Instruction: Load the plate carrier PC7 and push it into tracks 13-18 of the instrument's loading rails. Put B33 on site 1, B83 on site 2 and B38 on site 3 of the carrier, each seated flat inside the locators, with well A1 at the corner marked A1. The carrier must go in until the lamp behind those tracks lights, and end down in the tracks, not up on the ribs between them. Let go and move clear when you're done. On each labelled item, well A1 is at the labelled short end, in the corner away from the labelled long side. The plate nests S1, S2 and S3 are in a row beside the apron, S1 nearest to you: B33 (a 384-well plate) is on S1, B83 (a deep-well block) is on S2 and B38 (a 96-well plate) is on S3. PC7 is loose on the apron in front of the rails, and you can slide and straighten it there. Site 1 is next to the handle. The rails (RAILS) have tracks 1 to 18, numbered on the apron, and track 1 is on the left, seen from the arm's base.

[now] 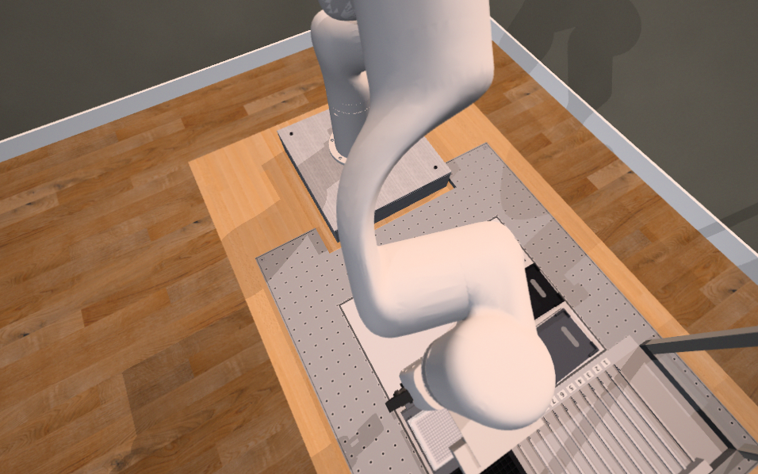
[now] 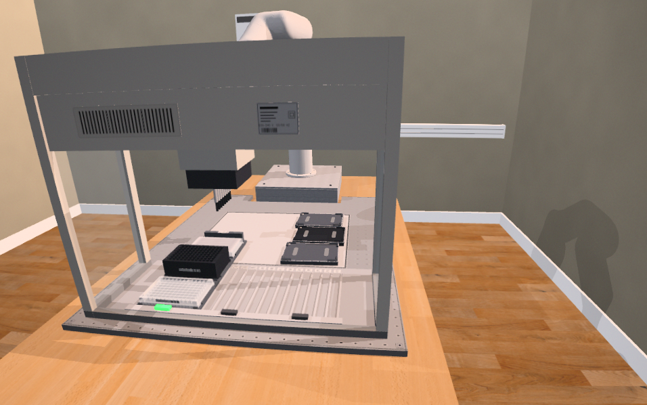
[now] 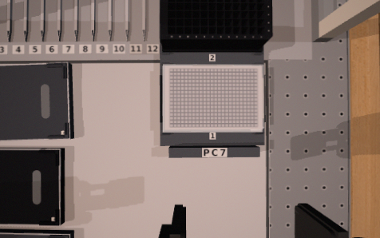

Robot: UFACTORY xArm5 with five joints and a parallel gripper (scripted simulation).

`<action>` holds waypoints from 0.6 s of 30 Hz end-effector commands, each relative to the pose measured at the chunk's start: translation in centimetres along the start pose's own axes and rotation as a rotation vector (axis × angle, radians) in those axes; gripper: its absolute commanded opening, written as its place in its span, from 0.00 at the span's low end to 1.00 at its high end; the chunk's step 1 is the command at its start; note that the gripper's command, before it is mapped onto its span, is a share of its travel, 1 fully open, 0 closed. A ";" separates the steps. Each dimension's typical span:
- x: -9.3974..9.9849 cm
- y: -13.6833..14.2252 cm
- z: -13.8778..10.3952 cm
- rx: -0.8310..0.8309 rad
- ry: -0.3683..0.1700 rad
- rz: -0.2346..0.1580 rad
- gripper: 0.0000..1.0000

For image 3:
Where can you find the black deep-well block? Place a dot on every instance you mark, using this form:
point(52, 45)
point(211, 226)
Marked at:
point(181, 22)

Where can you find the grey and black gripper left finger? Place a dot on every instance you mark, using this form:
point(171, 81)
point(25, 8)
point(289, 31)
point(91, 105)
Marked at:
point(178, 227)

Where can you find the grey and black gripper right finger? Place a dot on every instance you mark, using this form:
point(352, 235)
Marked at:
point(310, 223)

